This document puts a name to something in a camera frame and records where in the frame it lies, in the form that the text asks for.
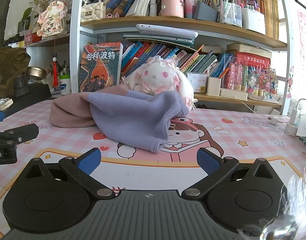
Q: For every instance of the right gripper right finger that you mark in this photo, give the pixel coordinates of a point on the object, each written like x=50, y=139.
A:
x=217, y=169

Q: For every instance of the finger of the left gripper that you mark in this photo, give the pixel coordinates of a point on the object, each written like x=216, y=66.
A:
x=19, y=134

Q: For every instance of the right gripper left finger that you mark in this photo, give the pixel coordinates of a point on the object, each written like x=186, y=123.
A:
x=78, y=171

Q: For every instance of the purple and pink sweater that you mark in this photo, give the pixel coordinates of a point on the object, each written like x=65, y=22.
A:
x=123, y=115

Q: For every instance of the white wristwatch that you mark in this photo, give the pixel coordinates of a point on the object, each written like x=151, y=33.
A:
x=5, y=103

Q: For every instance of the metal bowl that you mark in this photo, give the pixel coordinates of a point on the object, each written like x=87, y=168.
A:
x=36, y=72

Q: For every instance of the white pen cup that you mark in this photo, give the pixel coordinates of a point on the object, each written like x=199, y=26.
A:
x=65, y=85

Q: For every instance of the red tassel ornament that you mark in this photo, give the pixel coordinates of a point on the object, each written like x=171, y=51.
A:
x=55, y=71

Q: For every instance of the olive brown jacket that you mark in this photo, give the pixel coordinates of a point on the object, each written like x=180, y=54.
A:
x=13, y=63

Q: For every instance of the white charger plug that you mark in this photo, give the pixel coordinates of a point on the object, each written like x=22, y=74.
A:
x=291, y=127

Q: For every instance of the Harry Potter book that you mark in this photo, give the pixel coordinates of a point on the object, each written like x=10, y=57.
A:
x=100, y=66

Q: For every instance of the white pink plush bunny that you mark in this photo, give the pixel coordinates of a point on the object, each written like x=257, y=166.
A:
x=161, y=75

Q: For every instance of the red box of books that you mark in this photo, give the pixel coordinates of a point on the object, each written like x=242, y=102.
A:
x=251, y=60

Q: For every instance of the white wooden bookshelf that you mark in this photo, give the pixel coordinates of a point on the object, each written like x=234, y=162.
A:
x=210, y=33

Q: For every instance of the white tablet device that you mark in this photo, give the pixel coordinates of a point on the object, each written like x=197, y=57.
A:
x=166, y=31

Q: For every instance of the white quilted pearl handbag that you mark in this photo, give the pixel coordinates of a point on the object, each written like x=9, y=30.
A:
x=92, y=10

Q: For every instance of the pink cylindrical container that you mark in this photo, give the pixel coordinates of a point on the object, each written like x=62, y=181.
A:
x=172, y=8

